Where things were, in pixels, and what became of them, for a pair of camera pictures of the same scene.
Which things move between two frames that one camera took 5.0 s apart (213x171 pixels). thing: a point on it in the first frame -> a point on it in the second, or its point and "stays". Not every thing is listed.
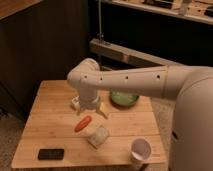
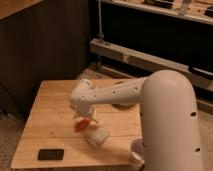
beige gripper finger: [77, 104] -> [77, 118]
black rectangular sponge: [51, 154] stays
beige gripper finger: [103, 110] -> [94, 117]
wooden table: [56, 135] stays
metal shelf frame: [151, 33] stays
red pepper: [85, 121] stays
